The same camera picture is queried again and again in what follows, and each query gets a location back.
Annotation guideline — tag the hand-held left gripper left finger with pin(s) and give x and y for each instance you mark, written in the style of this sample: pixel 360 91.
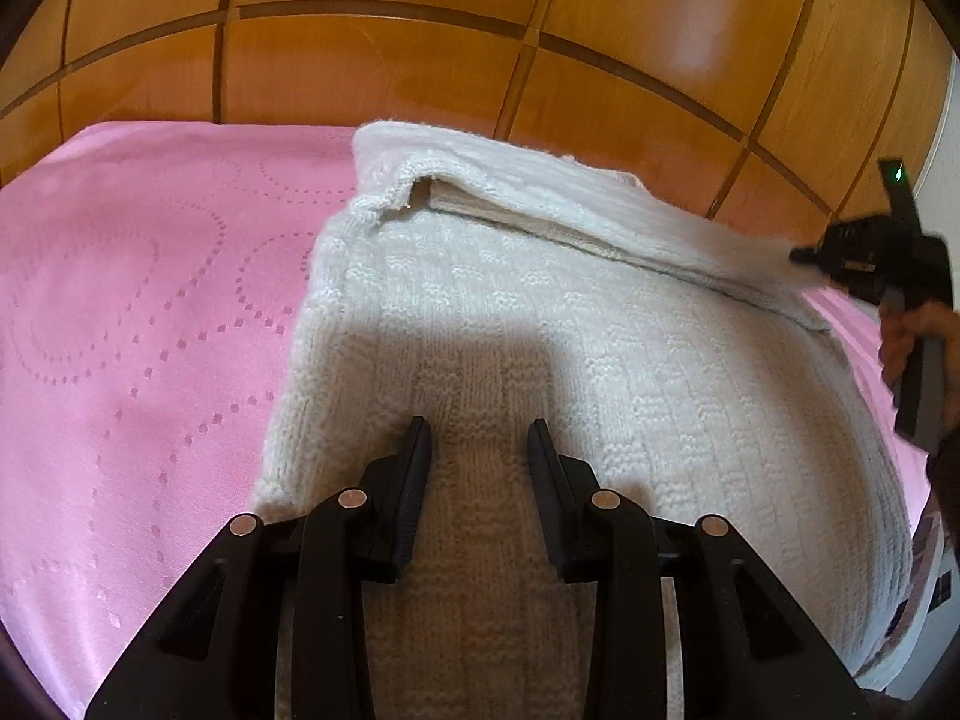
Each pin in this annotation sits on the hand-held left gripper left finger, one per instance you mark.
pixel 409 495

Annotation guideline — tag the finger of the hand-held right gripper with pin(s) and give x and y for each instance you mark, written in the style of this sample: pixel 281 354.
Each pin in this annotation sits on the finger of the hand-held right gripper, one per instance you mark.
pixel 808 255

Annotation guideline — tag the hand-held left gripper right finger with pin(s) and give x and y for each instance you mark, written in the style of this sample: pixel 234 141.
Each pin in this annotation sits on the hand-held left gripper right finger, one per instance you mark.
pixel 551 495

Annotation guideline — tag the white knit sweater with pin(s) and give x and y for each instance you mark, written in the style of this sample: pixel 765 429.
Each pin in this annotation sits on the white knit sweater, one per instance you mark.
pixel 570 360

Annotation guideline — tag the person's right hand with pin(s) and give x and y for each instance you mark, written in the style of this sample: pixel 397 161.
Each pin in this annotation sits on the person's right hand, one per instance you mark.
pixel 937 322

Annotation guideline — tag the pink patterned bed blanket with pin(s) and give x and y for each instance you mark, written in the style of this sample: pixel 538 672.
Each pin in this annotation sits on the pink patterned bed blanket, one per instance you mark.
pixel 142 315

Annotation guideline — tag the striped patterned fabric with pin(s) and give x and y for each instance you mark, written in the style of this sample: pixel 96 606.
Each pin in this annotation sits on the striped patterned fabric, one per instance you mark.
pixel 919 577

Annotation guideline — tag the wooden wardrobe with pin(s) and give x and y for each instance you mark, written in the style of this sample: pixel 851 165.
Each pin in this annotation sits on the wooden wardrobe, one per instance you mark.
pixel 480 45

